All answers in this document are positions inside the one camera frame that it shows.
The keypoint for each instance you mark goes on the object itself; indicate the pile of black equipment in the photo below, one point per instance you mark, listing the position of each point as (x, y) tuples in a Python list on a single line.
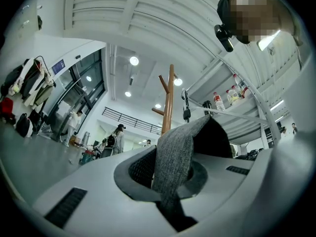
[(249, 154)]

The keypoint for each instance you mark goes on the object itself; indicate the clear bottle with yellow-red label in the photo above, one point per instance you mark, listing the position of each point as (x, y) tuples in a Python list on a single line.
[(234, 99)]

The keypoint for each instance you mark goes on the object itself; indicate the dark grey fabric bag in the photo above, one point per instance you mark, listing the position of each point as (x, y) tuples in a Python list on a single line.
[(172, 157)]

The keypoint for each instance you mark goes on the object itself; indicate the blue wall poster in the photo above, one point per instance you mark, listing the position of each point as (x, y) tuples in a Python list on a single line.
[(59, 67)]

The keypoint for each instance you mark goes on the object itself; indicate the wooden coat rack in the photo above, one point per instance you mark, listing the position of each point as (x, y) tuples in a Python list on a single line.
[(168, 107)]

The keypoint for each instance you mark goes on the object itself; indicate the black tumbler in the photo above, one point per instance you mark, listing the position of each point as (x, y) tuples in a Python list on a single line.
[(207, 106)]

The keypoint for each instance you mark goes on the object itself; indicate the black mounted device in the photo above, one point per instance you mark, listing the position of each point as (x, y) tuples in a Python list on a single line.
[(186, 113)]

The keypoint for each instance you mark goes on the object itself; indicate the black framed glass door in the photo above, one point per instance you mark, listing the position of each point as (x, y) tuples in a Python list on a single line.
[(96, 70)]

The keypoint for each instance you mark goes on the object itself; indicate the clear bottle with red label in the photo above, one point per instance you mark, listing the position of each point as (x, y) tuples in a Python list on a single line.
[(219, 102)]

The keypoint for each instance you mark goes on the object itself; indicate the clothes rack with garments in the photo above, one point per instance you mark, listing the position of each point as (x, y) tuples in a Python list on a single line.
[(29, 83)]

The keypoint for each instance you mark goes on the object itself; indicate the red and green vacuum cleaner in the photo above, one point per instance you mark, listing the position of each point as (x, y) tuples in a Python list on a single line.
[(86, 158)]

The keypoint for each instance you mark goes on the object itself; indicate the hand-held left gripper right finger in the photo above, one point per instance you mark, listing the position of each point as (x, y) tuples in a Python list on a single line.
[(234, 194)]

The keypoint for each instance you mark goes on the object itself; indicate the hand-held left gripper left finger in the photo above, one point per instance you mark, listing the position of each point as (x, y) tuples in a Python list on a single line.
[(98, 181)]

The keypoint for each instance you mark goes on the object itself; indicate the black and white bag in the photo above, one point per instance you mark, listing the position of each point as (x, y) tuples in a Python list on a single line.
[(23, 126)]

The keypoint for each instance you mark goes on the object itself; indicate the red bag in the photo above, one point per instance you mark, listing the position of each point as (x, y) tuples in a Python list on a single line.
[(7, 107)]

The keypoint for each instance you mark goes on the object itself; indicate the clear plastic bottle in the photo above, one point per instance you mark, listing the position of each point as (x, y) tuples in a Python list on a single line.
[(240, 84)]

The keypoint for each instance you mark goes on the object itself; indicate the person's head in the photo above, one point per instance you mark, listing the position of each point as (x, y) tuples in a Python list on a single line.
[(259, 13)]

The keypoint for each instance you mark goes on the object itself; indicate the rectangular ceiling light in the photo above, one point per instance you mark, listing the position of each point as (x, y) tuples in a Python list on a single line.
[(267, 41), (277, 105)]

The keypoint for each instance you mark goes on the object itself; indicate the black head-mounted camera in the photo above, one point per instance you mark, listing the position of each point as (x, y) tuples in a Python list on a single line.
[(225, 39)]

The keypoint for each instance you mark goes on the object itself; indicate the round ceiling light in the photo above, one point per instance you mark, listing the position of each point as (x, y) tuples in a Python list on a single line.
[(128, 94), (134, 60), (178, 81), (158, 106)]

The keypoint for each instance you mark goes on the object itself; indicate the white metal shelving unit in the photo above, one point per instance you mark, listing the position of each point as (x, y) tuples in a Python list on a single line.
[(247, 126)]

